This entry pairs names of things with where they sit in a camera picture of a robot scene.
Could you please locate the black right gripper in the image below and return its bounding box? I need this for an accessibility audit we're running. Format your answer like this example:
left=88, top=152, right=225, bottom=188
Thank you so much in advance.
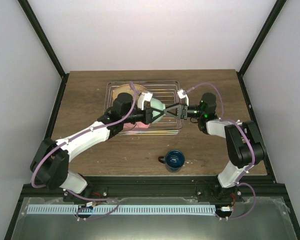
left=162, top=103, right=204, bottom=121

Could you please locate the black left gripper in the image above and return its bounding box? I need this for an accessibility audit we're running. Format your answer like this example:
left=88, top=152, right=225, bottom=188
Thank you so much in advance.
left=122, top=105, right=164, bottom=126

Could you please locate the mint green bowl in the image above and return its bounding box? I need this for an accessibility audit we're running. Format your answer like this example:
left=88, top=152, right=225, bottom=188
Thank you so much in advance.
left=147, top=98, right=166, bottom=124

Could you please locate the chrome wire dish rack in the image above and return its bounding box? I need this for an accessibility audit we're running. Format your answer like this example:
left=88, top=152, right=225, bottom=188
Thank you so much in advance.
left=104, top=80, right=184, bottom=135

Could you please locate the plain pink plate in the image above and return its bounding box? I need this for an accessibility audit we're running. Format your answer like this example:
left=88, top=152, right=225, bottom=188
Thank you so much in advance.
left=123, top=122, right=150, bottom=131

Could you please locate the pink plate with bird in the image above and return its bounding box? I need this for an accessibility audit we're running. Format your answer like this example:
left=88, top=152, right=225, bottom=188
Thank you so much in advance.
left=112, top=84, right=147, bottom=100

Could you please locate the dark blue mug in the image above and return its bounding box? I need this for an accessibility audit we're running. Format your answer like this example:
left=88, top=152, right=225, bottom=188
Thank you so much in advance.
left=158, top=150, right=186, bottom=173

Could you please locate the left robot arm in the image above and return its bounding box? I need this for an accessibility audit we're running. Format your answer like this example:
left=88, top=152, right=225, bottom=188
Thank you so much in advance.
left=30, top=92, right=166, bottom=202

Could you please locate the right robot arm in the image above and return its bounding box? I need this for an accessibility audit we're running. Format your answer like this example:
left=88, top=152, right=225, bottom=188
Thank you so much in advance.
left=163, top=92, right=268, bottom=202

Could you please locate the light blue slotted strip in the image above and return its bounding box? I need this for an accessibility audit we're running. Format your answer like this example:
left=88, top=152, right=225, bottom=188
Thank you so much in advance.
left=26, top=204, right=216, bottom=216

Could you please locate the metal front panel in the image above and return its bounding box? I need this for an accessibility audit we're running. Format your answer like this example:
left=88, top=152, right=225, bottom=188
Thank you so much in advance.
left=10, top=197, right=298, bottom=240

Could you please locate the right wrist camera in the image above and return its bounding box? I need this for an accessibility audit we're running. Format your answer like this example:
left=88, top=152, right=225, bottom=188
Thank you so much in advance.
left=177, top=89, right=189, bottom=106

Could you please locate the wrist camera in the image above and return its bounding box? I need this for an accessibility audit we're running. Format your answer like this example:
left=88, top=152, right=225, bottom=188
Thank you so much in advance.
left=137, top=91, right=153, bottom=111
left=177, top=89, right=189, bottom=106

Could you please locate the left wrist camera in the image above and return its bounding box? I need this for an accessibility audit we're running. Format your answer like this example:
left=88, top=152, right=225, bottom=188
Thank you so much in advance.
left=137, top=91, right=153, bottom=111

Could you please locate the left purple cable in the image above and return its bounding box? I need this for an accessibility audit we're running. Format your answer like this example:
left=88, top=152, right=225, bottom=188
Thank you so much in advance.
left=30, top=80, right=143, bottom=222

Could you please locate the purple cable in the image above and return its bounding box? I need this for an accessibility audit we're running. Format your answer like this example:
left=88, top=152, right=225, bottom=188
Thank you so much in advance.
left=185, top=82, right=257, bottom=222
left=30, top=80, right=143, bottom=222

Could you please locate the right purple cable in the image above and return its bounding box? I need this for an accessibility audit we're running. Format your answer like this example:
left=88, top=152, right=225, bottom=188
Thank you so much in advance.
left=185, top=82, right=257, bottom=222

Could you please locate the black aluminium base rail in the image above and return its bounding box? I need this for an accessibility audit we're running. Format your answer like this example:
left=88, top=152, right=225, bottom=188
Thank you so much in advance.
left=22, top=175, right=286, bottom=203

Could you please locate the right black frame post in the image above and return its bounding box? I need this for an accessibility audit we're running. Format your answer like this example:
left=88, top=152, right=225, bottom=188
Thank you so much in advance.
left=238, top=0, right=287, bottom=76

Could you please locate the black frame post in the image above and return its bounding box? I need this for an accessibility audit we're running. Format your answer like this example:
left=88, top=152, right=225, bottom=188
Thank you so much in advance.
left=238, top=0, right=287, bottom=76
left=17, top=0, right=67, bottom=78

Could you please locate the left black frame post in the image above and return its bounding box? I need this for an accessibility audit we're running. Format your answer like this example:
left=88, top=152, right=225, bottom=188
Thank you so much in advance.
left=17, top=0, right=67, bottom=78

